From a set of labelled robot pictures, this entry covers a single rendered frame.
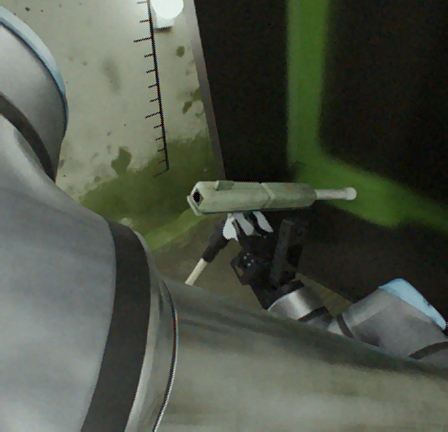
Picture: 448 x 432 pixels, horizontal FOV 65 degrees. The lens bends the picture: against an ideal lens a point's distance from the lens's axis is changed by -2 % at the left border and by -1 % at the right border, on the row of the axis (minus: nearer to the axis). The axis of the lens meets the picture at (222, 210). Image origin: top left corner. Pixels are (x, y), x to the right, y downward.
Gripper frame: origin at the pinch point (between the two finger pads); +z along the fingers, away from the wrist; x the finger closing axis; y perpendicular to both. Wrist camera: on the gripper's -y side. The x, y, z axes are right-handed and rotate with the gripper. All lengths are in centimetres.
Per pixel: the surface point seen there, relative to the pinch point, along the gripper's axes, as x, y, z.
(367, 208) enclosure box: 45.4, 0.5, -4.2
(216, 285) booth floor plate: 36, 62, 11
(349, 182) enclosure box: 48.5, 0.9, 6.1
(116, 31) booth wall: -3, 2, 69
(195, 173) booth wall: 44, 49, 59
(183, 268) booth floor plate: 30, 69, 24
